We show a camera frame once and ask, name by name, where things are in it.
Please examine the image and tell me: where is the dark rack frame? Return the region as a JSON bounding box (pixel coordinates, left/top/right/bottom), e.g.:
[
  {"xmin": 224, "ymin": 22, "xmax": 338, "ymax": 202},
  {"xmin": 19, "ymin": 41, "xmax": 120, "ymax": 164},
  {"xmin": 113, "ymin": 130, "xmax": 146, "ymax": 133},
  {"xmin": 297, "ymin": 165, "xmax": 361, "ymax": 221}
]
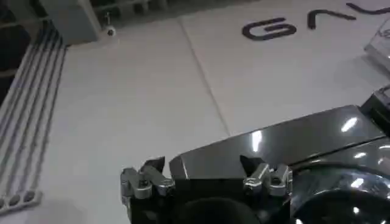
[{"xmin": 90, "ymin": 0, "xmax": 183, "ymax": 19}]

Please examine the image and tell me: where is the white caster wheel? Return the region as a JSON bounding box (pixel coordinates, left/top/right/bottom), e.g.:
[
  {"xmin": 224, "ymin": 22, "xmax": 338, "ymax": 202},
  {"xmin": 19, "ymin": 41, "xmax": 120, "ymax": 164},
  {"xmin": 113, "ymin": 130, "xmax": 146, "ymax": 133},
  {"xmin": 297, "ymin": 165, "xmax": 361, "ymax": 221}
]
[{"xmin": 104, "ymin": 12, "xmax": 118, "ymax": 37}]

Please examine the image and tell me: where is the round glass dryer door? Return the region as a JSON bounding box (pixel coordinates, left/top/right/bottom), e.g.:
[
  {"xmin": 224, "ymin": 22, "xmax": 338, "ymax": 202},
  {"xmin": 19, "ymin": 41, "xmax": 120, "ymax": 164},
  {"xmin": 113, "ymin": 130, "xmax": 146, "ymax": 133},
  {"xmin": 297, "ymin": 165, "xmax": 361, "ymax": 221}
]
[{"xmin": 291, "ymin": 164, "xmax": 390, "ymax": 224}]

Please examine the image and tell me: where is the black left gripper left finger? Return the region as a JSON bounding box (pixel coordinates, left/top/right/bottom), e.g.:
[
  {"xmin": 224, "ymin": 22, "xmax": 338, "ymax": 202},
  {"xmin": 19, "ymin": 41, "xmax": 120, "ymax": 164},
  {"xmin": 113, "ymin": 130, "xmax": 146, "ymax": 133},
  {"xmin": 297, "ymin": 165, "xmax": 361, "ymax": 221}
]
[{"xmin": 120, "ymin": 156, "xmax": 176, "ymax": 205}]

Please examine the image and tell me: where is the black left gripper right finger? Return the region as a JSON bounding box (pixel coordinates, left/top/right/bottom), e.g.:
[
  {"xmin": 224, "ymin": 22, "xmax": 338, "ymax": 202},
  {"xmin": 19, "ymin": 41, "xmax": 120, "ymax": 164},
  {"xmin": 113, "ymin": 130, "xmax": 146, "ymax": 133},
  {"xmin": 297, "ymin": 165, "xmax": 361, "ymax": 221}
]
[{"xmin": 239, "ymin": 155, "xmax": 294, "ymax": 197}]

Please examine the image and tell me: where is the grey cabinet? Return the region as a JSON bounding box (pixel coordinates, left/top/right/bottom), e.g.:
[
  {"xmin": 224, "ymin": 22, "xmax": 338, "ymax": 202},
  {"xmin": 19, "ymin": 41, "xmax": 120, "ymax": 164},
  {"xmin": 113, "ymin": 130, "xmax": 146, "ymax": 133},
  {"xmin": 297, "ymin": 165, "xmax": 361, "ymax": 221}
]
[{"xmin": 38, "ymin": 0, "xmax": 102, "ymax": 46}]

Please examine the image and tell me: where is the black dryer panel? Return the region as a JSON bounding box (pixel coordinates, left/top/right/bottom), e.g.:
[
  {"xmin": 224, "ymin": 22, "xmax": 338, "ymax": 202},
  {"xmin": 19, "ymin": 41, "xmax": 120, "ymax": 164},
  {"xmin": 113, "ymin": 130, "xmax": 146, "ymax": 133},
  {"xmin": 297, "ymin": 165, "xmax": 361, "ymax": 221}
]
[{"xmin": 360, "ymin": 86, "xmax": 390, "ymax": 135}]

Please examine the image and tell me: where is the pale laundry basket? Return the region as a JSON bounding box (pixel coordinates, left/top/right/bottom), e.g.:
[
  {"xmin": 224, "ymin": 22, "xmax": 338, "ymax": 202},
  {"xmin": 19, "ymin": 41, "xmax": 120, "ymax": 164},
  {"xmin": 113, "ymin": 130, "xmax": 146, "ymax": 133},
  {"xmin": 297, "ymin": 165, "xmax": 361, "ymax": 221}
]
[{"xmin": 364, "ymin": 18, "xmax": 390, "ymax": 73}]

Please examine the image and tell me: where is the grey striped floor cable cover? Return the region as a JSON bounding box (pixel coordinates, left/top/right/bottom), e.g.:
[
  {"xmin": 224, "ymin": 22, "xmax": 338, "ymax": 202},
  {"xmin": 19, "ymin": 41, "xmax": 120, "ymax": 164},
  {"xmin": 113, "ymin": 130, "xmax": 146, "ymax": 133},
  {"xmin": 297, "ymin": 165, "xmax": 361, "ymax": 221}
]
[{"xmin": 0, "ymin": 21, "xmax": 67, "ymax": 215}]

